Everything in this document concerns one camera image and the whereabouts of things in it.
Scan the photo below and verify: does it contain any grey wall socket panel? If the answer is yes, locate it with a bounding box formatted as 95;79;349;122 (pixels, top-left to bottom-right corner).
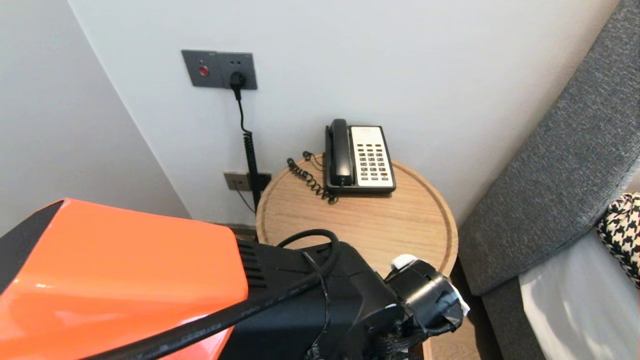
181;49;258;91

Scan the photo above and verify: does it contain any black braided sleeve cable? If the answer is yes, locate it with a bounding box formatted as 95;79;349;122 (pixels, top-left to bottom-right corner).
367;320;457;357

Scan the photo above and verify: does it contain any white bed sheet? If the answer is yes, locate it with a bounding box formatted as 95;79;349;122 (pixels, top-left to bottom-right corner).
517;227;640;360

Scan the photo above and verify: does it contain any black white houndstooth pillow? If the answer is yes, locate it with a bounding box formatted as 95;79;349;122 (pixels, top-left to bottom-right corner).
595;192;640;290

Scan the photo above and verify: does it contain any black coiled power cable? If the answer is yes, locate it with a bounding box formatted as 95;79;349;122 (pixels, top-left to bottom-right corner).
235;98;262;215

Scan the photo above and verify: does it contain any grey baseboard strip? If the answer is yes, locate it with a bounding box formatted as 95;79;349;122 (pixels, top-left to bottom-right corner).
212;221;258;242

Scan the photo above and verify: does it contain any thin black phone wire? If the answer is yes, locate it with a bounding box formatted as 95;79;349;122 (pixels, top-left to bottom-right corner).
234;186;257;215

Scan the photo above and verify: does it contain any black power plug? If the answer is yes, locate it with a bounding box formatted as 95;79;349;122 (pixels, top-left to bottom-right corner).
229;71;247;101

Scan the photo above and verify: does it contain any smooth black robot cable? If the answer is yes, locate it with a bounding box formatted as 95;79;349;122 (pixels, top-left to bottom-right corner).
80;228;342;360

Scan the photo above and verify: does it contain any black telephone handset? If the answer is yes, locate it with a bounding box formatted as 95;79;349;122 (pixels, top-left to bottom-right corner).
328;118;356;187

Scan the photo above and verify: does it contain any grey upholstered headboard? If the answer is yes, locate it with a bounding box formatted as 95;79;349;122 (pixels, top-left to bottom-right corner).
456;0;640;360

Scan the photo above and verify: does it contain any black and white desk telephone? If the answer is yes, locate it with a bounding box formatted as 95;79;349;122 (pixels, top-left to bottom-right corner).
325;125;397;195

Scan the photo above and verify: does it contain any beige wall data outlet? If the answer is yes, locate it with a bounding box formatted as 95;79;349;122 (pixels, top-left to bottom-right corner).
223;171;251;193

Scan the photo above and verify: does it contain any dark wall outlet plate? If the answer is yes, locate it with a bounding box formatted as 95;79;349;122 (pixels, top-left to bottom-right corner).
249;172;273;192

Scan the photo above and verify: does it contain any black coiled phone cord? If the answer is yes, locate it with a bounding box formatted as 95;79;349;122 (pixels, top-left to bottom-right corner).
286;151;346;204

